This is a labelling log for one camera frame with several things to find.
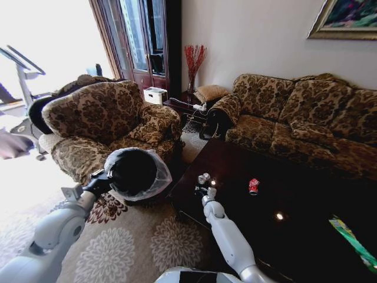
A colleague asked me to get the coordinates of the black bin with clear liner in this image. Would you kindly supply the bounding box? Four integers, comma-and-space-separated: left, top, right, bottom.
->
104, 147, 173, 202

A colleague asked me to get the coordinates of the crushed red soda can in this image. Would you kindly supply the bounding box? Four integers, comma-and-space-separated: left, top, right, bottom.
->
248, 177, 260, 196

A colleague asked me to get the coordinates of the brown floral armchair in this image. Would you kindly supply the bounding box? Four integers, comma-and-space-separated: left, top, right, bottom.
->
38, 78, 186, 186

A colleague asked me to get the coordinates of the brown floral armchair cushion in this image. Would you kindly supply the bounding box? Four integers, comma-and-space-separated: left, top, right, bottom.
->
128, 114, 169, 147

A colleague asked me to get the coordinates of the beige floral rug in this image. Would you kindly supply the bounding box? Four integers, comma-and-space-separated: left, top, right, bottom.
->
0, 129, 245, 283

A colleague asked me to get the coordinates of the dark wooden side table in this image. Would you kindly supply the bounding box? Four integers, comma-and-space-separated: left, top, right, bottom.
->
162, 90, 211, 128

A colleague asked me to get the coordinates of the white robot front shell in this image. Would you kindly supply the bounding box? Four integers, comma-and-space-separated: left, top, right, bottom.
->
154, 266, 245, 283

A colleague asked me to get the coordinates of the black chair behind armchair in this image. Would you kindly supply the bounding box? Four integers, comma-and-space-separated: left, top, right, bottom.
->
28, 74, 124, 135

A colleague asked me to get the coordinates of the purple cloth item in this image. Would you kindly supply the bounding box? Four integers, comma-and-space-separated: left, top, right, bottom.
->
0, 129, 35, 160

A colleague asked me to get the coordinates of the white storage box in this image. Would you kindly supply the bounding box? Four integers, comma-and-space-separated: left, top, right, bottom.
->
143, 87, 168, 106

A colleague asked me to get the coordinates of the gold quilted cushion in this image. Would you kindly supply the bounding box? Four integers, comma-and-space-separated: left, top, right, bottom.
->
193, 84, 231, 103

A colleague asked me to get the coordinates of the grey exercise machine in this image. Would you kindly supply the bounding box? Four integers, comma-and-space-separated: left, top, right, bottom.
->
0, 44, 49, 162

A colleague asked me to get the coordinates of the brown floral sofa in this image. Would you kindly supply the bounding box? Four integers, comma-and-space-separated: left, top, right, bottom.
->
207, 72, 377, 181

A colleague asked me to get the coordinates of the brown floral sofa cushion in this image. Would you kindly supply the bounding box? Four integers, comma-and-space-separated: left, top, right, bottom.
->
289, 119, 335, 146

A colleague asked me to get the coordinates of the vase with red branches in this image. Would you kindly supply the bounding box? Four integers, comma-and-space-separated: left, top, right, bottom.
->
183, 44, 207, 94

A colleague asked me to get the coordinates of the dark wooden glass door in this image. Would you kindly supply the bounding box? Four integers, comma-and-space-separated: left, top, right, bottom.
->
88, 0, 182, 101

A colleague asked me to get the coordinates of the green plastic wrapper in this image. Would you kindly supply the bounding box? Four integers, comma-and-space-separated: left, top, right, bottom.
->
328, 215, 377, 274

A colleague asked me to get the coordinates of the gold framed painting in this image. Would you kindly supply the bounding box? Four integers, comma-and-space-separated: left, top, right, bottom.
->
306, 0, 377, 41

